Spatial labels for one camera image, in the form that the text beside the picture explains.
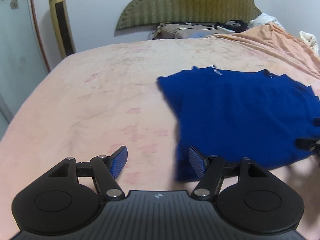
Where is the blue beaded sweater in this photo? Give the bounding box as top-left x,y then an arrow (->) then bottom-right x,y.
157,66 -> 319,182

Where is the black clothing on pillow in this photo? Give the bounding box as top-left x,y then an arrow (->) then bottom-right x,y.
214,20 -> 248,33

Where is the cream fluffy cloth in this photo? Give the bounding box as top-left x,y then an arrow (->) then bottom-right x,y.
299,31 -> 319,56

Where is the glass wardrobe door with flowers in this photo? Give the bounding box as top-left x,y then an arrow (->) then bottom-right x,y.
0,0 -> 48,135

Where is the white crumpled blanket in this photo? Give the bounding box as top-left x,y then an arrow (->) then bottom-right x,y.
248,13 -> 284,28

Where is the brown striped pillow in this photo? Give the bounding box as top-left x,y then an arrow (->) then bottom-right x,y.
152,22 -> 235,39

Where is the olive padded headboard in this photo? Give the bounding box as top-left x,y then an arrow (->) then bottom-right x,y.
116,0 -> 261,30

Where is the gold tower fan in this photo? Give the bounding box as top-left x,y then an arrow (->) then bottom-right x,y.
49,0 -> 76,59

